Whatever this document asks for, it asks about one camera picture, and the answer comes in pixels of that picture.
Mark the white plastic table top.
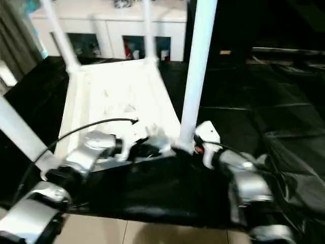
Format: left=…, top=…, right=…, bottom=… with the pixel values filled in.
left=40, top=57, right=191, bottom=176

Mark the white plastic table leg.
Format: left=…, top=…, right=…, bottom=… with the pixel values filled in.
left=177, top=0, right=218, bottom=153
left=142, top=0, right=159, bottom=64
left=0, top=95, right=55, bottom=173
left=40, top=0, right=82, bottom=73

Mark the black mat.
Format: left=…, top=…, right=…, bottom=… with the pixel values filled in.
left=0, top=54, right=325, bottom=232

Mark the black and white figurine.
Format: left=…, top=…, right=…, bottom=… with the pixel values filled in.
left=88, top=40, right=102, bottom=56

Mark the black cabinet with gold label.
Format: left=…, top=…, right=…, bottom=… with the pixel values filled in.
left=185, top=0, right=254, bottom=64

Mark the white display cabinet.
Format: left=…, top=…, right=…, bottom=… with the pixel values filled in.
left=30, top=0, right=188, bottom=62

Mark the dark low furniture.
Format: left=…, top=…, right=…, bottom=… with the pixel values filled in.
left=250, top=45, right=325, bottom=68

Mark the grey curtain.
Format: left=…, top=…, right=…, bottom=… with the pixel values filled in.
left=0, top=0, right=44, bottom=79

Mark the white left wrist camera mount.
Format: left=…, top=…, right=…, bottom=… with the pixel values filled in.
left=118, top=124, right=153, bottom=162

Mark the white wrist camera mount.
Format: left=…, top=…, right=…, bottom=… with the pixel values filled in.
left=194, top=120, right=221, bottom=170
left=118, top=124, right=153, bottom=162

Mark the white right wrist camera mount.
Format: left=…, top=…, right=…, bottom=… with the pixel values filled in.
left=194, top=120, right=221, bottom=170

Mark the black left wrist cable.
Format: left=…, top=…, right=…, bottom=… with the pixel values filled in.
left=15, top=117, right=140, bottom=194

